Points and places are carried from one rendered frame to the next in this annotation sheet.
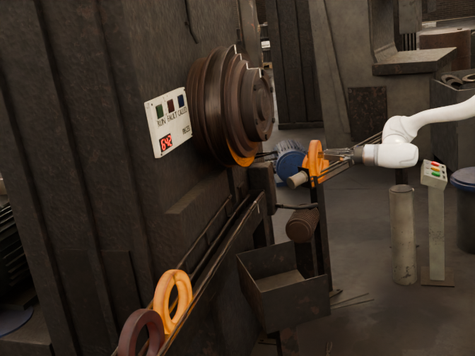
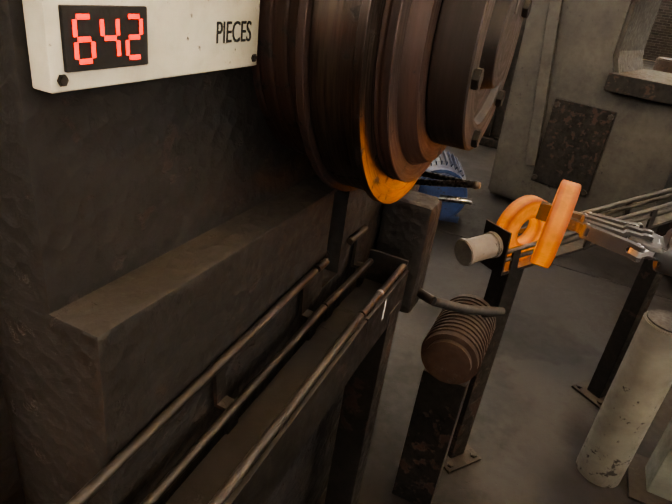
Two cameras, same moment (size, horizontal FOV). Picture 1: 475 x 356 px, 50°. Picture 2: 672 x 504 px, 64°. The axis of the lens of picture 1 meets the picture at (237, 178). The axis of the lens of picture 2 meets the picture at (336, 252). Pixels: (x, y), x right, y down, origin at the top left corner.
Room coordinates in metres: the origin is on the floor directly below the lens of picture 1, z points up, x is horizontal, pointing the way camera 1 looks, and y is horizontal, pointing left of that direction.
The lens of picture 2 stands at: (1.19, 0.02, 1.16)
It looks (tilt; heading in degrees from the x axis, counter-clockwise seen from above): 27 degrees down; 0
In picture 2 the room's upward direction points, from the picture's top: 8 degrees clockwise
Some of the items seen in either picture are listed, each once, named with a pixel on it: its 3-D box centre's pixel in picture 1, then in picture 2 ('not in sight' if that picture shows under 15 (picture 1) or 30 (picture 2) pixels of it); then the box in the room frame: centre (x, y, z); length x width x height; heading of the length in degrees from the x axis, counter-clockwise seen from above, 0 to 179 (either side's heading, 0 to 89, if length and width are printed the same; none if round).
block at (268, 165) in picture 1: (262, 188); (401, 250); (2.19, -0.11, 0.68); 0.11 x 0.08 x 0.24; 68
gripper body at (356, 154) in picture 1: (352, 155); (656, 247); (2.02, -0.49, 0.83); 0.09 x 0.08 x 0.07; 68
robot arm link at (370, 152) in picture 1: (370, 155); not in sight; (1.99, -0.56, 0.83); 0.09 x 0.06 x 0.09; 158
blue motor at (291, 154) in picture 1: (290, 160); (436, 182); (4.21, -0.47, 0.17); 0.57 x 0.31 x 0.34; 178
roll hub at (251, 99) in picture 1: (259, 104); (486, 36); (1.93, -0.12, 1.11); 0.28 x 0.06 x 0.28; 158
